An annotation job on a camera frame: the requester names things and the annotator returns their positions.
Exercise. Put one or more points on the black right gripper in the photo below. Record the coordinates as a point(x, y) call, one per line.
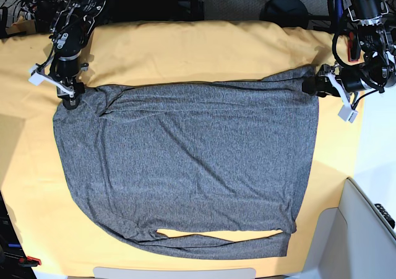
point(66, 72)

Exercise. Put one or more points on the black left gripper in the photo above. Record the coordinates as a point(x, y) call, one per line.
point(347, 78)

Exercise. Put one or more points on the grey long-sleeve T-shirt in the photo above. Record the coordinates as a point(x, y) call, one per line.
point(194, 170)

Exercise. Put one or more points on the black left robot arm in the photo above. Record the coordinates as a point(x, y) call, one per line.
point(364, 50)

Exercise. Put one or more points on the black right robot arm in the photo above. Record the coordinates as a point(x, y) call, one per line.
point(71, 32)

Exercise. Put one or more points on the red clamp at table edge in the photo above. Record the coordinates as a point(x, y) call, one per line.
point(354, 49)

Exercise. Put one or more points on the black round chair base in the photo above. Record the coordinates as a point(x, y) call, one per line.
point(285, 13)

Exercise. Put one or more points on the yellow table cloth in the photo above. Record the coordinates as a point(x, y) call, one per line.
point(51, 227)

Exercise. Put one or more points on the red black clamp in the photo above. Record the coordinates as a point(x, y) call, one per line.
point(29, 262)

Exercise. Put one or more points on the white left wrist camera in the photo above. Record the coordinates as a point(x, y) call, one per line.
point(347, 113)

